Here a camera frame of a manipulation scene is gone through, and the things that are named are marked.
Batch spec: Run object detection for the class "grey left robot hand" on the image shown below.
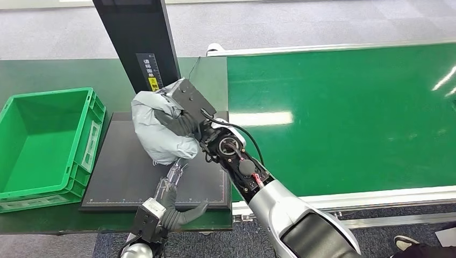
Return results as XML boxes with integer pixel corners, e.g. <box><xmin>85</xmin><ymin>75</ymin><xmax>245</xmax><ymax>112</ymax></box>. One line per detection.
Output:
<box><xmin>154</xmin><ymin>158</ymin><xmax>210</xmax><ymax>232</ymax></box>

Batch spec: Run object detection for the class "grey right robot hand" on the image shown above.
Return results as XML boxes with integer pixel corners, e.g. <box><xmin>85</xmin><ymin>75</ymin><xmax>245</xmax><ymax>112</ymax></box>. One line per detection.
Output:
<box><xmin>154</xmin><ymin>108</ymin><xmax>201</xmax><ymax>140</ymax></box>

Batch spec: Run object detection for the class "white red-print parcel bag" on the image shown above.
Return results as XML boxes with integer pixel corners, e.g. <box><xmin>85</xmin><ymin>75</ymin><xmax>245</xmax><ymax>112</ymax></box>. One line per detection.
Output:
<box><xmin>131</xmin><ymin>78</ymin><xmax>200</xmax><ymax>166</ymax></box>

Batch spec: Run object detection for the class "black inbound scanner machine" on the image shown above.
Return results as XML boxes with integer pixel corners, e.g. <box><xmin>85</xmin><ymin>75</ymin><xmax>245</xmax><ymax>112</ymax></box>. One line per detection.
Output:
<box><xmin>79</xmin><ymin>0</ymin><xmax>232</xmax><ymax>212</ymax></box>

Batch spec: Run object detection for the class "white conveyor roller end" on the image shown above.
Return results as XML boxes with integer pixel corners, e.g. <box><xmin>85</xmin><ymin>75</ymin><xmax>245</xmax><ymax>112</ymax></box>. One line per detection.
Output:
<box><xmin>206</xmin><ymin>43</ymin><xmax>225</xmax><ymax>57</ymax></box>

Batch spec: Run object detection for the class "green conveyor belt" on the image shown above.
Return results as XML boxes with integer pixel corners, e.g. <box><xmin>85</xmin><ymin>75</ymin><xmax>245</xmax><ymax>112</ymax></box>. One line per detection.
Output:
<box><xmin>227</xmin><ymin>42</ymin><xmax>456</xmax><ymax>202</ymax></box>

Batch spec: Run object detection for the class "black yellow scanner label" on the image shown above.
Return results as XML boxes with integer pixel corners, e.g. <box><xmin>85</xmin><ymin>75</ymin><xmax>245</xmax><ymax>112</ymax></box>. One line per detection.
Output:
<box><xmin>135</xmin><ymin>52</ymin><xmax>165</xmax><ymax>92</ymax></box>

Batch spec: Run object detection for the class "dark green table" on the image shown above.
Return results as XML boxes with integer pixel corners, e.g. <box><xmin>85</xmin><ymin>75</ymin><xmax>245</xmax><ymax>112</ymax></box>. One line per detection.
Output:
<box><xmin>0</xmin><ymin>56</ymin><xmax>233</xmax><ymax>236</ymax></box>

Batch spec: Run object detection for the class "green plastic crate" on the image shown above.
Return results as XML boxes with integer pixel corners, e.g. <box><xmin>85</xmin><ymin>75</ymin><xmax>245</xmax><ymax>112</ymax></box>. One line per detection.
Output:
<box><xmin>0</xmin><ymin>87</ymin><xmax>107</xmax><ymax>213</ymax></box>

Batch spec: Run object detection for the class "person's shoe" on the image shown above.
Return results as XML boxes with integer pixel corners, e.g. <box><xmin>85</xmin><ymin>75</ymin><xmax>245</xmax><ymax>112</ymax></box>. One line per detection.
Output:
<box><xmin>394</xmin><ymin>236</ymin><xmax>421</xmax><ymax>253</ymax></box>

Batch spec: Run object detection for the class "white paper sheet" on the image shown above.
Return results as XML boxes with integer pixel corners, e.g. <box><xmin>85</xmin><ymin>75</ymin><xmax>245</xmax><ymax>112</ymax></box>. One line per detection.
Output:
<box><xmin>435</xmin><ymin>227</ymin><xmax>456</xmax><ymax>247</ymax></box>

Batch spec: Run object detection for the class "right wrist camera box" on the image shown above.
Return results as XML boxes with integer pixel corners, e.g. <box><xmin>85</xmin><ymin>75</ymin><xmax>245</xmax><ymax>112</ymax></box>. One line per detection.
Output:
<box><xmin>165</xmin><ymin>78</ymin><xmax>217</xmax><ymax>124</ymax></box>

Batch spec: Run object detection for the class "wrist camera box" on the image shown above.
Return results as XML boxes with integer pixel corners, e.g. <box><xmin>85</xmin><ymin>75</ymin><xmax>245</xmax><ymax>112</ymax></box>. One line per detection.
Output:
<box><xmin>131</xmin><ymin>197</ymin><xmax>167</xmax><ymax>243</ymax></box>
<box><xmin>165</xmin><ymin>78</ymin><xmax>217</xmax><ymax>124</ymax></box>

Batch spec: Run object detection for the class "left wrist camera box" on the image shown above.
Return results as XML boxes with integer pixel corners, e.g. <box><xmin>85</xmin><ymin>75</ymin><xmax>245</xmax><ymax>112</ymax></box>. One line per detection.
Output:
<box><xmin>131</xmin><ymin>197</ymin><xmax>167</xmax><ymax>243</ymax></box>

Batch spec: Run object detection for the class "thin black table cable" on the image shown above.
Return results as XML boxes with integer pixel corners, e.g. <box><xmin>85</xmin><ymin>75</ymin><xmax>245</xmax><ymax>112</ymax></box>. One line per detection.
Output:
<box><xmin>188</xmin><ymin>56</ymin><xmax>202</xmax><ymax>81</ymax></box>

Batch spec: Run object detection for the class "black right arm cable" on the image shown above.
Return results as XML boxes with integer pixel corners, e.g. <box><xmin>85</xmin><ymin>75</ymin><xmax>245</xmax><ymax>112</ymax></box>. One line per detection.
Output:
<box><xmin>200</xmin><ymin>108</ymin><xmax>265</xmax><ymax>166</ymax></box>

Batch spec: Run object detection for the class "aluminium conveyor frame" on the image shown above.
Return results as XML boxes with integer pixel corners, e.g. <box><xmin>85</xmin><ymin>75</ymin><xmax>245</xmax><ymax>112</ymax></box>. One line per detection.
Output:
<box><xmin>206</xmin><ymin>40</ymin><xmax>456</xmax><ymax>236</ymax></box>

